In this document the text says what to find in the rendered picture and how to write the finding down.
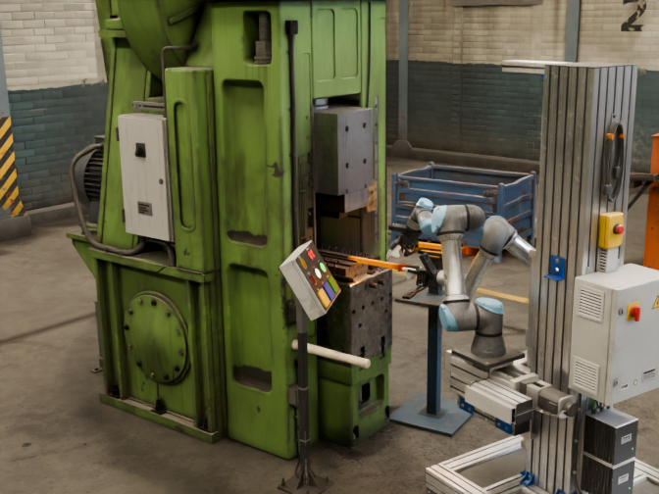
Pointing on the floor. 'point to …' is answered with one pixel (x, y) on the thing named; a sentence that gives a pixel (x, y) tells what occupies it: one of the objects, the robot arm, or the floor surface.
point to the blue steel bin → (486, 199)
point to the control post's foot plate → (304, 483)
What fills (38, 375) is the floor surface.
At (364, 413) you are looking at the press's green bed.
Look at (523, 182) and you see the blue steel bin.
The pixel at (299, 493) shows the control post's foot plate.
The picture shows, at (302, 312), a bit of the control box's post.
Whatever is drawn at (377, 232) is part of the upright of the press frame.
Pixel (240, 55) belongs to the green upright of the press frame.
